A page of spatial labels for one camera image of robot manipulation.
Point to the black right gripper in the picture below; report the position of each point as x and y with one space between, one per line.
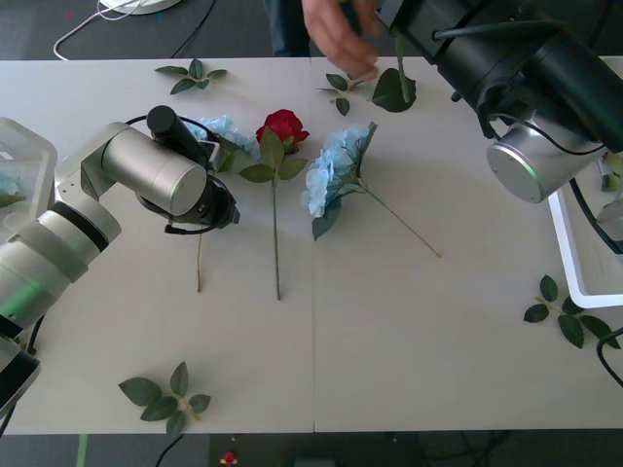
414 22

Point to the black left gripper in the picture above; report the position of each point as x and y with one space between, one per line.
221 204

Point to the silver and black right arm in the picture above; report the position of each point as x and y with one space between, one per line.
535 165

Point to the silver and black left arm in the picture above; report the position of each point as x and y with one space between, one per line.
146 165

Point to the person's hand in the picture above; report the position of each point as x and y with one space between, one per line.
336 34

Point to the loose green leaf twig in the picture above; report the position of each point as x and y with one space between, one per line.
141 391
337 82
570 330
196 69

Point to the large pale blue artificial flower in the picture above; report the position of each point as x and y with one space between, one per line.
331 165

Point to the shallow white box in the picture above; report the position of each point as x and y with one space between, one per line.
598 300
34 155

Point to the white round base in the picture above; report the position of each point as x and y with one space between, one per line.
146 6

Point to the small red knob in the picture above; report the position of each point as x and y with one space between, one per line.
228 457

